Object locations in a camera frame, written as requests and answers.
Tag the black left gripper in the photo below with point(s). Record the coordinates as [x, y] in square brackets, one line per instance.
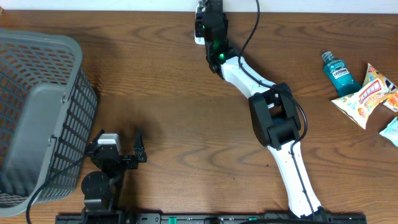
[131, 162]

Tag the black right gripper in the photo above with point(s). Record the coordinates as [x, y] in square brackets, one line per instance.
[225, 18]

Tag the teal liquid bottle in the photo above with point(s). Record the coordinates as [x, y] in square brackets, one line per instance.
[336, 70]

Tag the yellow snack bag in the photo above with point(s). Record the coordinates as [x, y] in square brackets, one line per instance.
[358, 106]

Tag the light teal wipes packet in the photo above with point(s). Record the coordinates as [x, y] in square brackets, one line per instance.
[391, 132]

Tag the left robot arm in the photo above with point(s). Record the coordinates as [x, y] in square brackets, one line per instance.
[102, 188]

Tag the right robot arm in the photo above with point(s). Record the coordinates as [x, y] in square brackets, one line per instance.
[278, 121]

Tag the white barcode scanner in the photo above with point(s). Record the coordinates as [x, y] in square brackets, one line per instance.
[199, 25]

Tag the grey plastic shopping basket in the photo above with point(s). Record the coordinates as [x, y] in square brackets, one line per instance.
[48, 108]

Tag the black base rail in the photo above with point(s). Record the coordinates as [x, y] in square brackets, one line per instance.
[156, 218]

